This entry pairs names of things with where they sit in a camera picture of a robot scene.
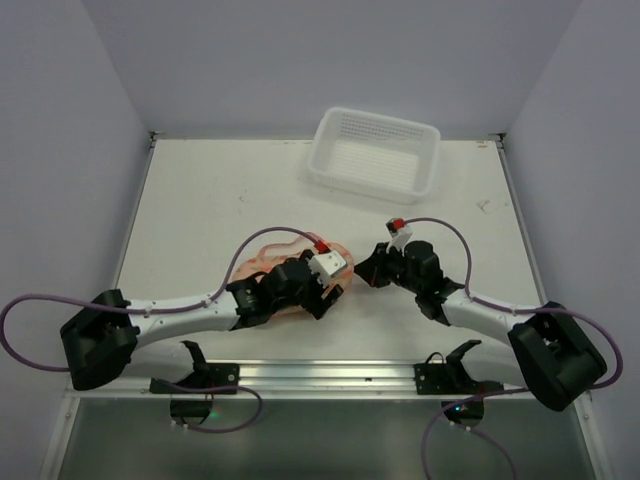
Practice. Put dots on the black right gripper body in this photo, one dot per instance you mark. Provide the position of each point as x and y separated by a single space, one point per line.
390 265

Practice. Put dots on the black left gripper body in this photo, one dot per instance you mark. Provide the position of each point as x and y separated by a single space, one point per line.
310 295

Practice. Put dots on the peach floral mesh laundry bag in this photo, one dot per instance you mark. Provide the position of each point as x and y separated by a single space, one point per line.
245 276

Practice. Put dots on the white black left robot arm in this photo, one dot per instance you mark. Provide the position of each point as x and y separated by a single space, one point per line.
100 340

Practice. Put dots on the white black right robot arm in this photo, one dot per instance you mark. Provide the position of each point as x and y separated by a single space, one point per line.
547 352

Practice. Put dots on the white plastic mesh basket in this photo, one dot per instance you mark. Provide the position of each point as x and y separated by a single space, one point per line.
374 155

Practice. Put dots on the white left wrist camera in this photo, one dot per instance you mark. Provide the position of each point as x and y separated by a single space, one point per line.
327 265

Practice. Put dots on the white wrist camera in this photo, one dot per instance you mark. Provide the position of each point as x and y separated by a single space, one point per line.
327 265
400 234

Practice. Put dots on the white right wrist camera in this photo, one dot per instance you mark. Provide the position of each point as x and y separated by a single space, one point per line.
400 234

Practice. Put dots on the aluminium mounting rail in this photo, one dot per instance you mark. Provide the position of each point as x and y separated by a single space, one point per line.
308 377

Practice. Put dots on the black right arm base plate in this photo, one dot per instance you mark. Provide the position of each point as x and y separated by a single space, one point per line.
439 375

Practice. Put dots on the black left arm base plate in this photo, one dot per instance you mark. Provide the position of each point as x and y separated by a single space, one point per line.
203 377

